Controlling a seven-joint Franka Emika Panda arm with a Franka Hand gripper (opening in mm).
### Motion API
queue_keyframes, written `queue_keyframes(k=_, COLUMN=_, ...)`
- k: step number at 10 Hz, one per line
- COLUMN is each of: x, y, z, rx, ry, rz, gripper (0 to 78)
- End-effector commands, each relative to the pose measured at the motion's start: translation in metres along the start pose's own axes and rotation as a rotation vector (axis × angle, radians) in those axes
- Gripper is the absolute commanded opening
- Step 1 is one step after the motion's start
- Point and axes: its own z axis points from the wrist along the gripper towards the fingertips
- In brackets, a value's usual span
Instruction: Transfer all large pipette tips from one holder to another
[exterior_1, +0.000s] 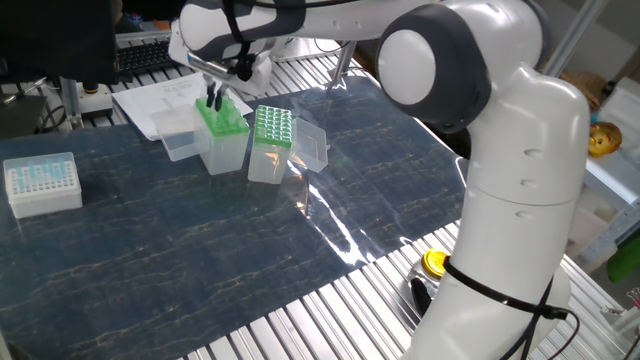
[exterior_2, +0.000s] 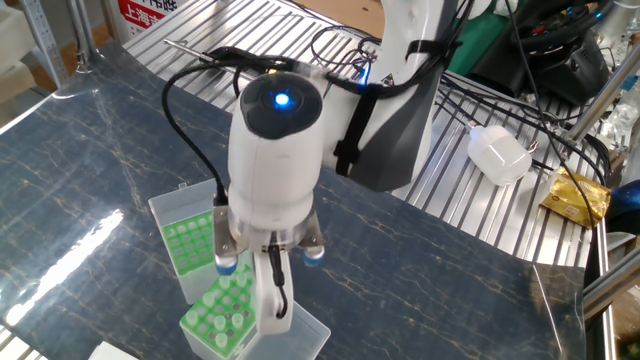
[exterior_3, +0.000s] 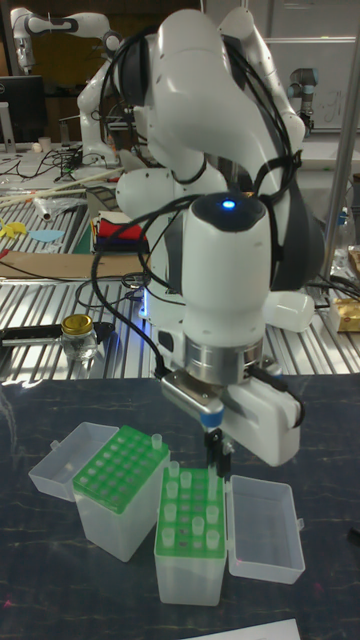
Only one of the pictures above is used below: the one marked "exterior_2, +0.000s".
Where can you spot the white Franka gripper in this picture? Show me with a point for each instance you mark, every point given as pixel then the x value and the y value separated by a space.
pixel 262 300

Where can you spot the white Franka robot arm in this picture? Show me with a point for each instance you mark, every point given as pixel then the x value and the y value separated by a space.
pixel 275 170

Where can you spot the large translucent pipette tip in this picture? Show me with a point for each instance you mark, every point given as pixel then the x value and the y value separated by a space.
pixel 193 317
pixel 221 341
pixel 220 322
pixel 224 282
pixel 242 279
pixel 237 320
pixel 208 299

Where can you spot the translucent tip box green rack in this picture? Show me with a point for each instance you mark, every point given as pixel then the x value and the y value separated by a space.
pixel 187 245
pixel 305 335

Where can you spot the white paper sheet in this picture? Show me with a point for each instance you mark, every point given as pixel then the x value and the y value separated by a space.
pixel 112 354

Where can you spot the dark marble pattern mat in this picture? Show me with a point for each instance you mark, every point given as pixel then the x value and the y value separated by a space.
pixel 450 300

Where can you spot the metal rod tool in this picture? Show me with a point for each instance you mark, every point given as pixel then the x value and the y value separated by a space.
pixel 190 50

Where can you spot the white plastic bottle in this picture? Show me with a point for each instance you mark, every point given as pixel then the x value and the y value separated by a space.
pixel 500 155

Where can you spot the brown cardboard sheet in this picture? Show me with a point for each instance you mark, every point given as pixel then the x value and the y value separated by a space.
pixel 340 12

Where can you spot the red white printed box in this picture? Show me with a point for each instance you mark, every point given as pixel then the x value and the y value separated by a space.
pixel 145 15

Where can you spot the gold foil packet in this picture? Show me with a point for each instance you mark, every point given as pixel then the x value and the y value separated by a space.
pixel 575 200

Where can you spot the green cloth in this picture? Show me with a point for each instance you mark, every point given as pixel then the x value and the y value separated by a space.
pixel 480 45

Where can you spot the black racing wheel controller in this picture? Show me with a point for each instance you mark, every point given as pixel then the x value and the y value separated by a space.
pixel 575 70

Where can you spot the silver wrist camera blue caps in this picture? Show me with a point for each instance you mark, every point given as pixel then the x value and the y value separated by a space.
pixel 222 235

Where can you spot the grey slotted angle post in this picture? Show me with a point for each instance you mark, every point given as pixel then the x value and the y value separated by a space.
pixel 42 45

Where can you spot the aluminium frame rail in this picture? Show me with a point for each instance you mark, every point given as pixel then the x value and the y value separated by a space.
pixel 610 290

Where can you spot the aluminium frame post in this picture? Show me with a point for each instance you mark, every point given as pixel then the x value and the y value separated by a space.
pixel 605 97

